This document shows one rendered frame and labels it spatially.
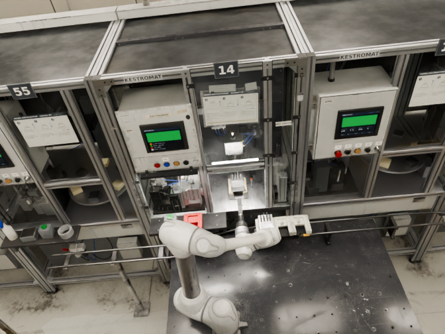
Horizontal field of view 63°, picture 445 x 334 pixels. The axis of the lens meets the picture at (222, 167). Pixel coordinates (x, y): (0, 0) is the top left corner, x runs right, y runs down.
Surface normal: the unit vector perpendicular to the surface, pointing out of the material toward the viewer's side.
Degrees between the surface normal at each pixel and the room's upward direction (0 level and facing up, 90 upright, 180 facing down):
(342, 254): 0
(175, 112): 90
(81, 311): 0
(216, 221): 0
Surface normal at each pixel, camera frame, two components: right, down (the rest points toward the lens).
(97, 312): -0.10, -0.73
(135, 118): 0.04, 0.68
